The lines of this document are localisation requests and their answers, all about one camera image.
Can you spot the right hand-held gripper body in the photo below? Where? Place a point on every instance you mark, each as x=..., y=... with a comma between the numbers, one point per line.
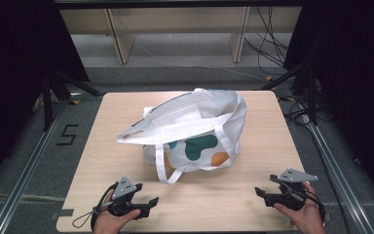
x=290, y=191

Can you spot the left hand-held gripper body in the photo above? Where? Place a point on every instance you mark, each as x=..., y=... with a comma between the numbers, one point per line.
x=123, y=195

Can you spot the white tote bag coloured blobs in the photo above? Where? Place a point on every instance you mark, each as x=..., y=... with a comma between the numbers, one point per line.
x=194, y=130

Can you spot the person's left hand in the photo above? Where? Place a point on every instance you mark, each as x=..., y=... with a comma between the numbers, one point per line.
x=112, y=221

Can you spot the person's right hand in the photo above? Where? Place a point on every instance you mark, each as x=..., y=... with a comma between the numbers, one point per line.
x=305, y=217

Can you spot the grey tape strip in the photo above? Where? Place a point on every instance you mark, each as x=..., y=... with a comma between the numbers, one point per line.
x=61, y=214

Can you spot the black metal stand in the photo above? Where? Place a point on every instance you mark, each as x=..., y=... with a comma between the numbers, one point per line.
x=48, y=97
x=311, y=91

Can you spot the yellow tape piece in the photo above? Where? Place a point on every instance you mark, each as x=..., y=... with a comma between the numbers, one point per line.
x=269, y=78
x=75, y=102

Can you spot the dark curtain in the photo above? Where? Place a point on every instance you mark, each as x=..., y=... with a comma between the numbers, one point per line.
x=16, y=65
x=354, y=81

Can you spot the aluminium floor rail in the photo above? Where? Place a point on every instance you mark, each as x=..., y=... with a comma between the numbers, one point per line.
x=334, y=175
x=29, y=169

